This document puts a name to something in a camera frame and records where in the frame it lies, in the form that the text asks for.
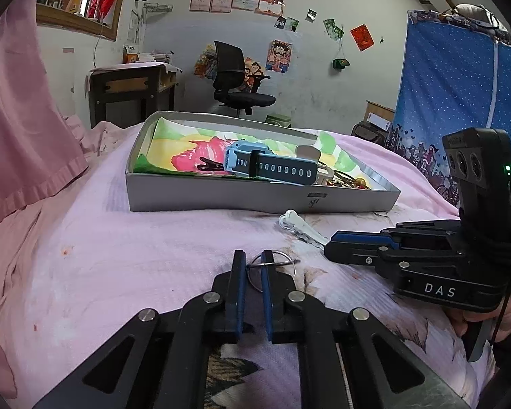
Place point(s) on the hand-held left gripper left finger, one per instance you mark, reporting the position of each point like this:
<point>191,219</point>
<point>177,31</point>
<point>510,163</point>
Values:
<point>238,294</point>

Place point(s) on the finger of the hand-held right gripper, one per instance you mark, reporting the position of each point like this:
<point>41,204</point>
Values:
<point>366,236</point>
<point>353,253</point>

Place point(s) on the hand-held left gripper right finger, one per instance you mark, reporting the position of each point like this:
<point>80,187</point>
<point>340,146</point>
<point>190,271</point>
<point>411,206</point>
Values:
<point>267,298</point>

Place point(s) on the white hair clip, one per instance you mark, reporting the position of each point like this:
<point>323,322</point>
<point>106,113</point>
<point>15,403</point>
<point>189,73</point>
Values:
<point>291,218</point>

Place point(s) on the grey cardboard tray box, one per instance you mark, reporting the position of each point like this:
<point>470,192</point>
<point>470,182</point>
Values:
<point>238,196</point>

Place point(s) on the blue smart watch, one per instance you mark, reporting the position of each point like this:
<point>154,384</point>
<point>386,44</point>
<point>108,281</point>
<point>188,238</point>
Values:
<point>281,170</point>

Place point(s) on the dark bag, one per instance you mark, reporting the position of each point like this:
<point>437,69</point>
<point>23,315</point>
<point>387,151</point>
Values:
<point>366,133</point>

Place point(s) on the blue fabric wardrobe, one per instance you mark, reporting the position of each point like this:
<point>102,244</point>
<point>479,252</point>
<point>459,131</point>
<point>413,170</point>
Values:
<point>451,85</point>

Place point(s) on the black hair clip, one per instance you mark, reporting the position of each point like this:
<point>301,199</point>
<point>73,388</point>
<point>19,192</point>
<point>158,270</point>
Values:
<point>208,164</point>

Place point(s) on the green storage box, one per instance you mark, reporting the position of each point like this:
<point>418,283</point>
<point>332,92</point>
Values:
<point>277,120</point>

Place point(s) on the black office chair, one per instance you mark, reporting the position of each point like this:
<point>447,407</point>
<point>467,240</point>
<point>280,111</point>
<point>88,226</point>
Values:
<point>242,100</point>

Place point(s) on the grey bag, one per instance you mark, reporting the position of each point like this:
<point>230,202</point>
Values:
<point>472,16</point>

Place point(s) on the red paper envelope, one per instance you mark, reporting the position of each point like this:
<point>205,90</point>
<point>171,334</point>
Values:
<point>362,37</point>

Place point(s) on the dark wooden desk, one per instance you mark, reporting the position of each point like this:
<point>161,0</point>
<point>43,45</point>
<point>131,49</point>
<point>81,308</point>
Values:
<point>123,85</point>

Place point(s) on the stack of papers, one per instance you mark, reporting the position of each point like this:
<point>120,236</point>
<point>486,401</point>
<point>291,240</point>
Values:
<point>153,56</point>

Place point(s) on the orange and white box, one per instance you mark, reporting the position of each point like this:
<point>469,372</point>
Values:
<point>130,54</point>

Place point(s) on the pink curtain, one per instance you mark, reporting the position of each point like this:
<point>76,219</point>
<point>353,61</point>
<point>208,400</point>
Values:
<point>21,115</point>

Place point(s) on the green wall holder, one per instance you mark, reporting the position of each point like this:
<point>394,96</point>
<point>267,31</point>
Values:
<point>341,64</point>

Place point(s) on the colourful cartoon wall poster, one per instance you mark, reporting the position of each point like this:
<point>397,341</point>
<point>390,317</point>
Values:
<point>255,74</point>
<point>204,64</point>

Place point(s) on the cartoon figure wall poster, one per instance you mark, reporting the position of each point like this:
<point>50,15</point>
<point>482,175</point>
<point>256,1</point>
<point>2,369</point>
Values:
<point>279,56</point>

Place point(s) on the small wall photo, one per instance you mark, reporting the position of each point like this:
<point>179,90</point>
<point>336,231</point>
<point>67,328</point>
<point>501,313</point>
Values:
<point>292,24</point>
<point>310,15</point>
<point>329,25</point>
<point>338,33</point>
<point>281,21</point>

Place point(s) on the white wall paper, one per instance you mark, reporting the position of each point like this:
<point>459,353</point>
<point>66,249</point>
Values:
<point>134,25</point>

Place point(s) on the wooden window frame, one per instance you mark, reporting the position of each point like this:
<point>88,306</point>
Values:
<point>76,21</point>

